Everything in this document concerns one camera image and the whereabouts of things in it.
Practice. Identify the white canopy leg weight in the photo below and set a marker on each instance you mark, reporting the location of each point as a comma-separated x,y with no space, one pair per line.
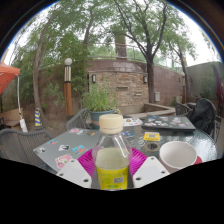
23,126

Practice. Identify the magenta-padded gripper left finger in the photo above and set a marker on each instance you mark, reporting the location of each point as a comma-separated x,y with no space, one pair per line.
74,173

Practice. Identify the small blue sticker card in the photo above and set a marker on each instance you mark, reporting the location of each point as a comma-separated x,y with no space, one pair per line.
128,134

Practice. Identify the grey wall box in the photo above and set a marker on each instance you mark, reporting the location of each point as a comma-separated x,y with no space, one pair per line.
157,96

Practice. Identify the white sticker sheet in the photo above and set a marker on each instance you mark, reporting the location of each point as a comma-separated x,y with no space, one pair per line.
133,121

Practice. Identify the white mug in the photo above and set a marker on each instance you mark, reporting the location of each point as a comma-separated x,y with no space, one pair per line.
178,155

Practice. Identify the green plant in teal pot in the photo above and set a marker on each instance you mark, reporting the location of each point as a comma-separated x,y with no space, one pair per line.
98,101

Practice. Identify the wooden lamp post with globe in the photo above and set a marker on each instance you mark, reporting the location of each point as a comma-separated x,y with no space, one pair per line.
68,96

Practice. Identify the black wall lamp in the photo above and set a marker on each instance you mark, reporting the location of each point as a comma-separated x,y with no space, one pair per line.
94,78
145,79

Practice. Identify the black backpack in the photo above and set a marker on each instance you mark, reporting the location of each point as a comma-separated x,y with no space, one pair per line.
201,115

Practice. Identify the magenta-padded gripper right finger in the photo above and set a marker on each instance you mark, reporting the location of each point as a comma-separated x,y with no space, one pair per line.
150,171

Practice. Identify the black laptop with stickers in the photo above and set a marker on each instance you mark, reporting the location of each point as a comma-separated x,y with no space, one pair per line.
168,122

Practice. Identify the tape roll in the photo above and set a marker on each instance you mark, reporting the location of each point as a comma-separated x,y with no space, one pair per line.
152,147

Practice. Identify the blue and yellow striped cone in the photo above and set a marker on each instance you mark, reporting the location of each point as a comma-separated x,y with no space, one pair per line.
38,118

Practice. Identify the grey laptop with stickers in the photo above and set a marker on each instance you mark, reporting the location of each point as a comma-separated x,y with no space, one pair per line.
56,148

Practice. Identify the orange canopy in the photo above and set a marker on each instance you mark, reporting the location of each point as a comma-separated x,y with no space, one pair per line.
7,75

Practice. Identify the dark patio chair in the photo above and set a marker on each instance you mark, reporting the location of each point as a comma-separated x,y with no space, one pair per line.
180,108

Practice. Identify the small yellow card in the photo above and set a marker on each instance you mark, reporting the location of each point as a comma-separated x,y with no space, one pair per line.
152,136

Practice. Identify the clear bottle with yellow label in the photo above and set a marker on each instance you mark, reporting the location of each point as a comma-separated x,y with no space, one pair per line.
112,166

